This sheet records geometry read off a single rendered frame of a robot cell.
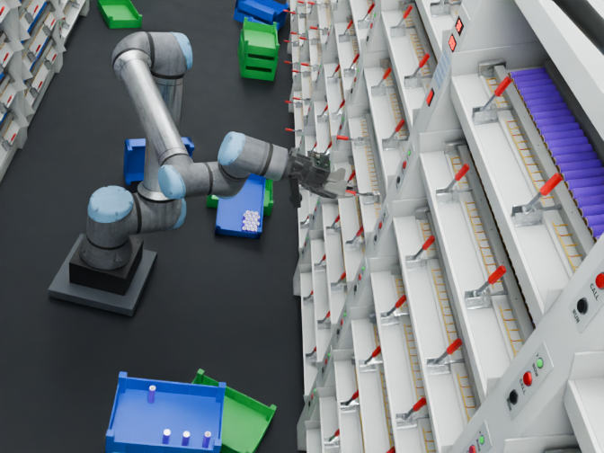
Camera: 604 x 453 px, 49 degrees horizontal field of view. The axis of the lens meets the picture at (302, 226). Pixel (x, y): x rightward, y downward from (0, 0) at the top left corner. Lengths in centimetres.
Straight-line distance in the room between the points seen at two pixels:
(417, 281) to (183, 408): 88
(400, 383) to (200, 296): 138
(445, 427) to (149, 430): 99
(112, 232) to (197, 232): 62
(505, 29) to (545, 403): 72
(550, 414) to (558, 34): 51
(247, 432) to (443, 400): 122
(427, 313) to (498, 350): 30
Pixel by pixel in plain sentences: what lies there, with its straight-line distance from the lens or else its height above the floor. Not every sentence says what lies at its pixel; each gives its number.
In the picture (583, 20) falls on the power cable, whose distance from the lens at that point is 80.
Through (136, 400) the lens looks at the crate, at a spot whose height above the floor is 32.
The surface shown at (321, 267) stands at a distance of 241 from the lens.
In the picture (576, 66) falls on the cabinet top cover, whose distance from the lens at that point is 94.
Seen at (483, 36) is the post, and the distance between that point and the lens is 133.
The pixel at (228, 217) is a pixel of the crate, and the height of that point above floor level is 4.
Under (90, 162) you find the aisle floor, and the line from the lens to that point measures 327.
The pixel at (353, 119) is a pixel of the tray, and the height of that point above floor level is 89.
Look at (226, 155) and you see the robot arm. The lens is 171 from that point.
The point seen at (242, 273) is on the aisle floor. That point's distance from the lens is 280.
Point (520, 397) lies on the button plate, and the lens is 94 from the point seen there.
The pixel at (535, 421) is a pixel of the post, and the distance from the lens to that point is 92.
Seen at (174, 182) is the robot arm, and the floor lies 91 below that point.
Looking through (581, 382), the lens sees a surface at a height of 145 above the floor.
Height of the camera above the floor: 202
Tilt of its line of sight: 41 degrees down
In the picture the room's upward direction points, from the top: 16 degrees clockwise
